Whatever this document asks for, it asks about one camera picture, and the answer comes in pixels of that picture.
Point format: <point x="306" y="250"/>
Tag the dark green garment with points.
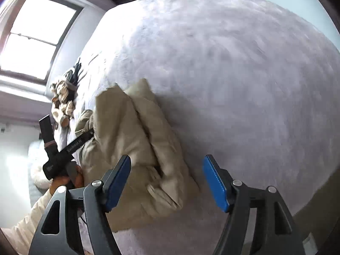
<point x="74" y="73"/>

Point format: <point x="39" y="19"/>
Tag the lavender quilted bedspread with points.
<point x="212" y="85"/>

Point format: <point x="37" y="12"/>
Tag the beige striped garment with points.
<point x="62" y="103"/>

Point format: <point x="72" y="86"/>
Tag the tan puffer jacket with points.
<point x="138" y="154"/>

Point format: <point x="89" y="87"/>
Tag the person's left hand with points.
<point x="67" y="182"/>

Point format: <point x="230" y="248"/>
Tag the window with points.
<point x="34" y="34"/>

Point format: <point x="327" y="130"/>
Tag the white quilted pillow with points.
<point x="39" y="176"/>

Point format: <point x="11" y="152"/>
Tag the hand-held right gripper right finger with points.
<point x="216" y="183"/>

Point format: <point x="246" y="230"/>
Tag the person's left forearm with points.
<point x="25" y="223"/>

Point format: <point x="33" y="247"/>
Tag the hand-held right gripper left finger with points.
<point x="117" y="183"/>

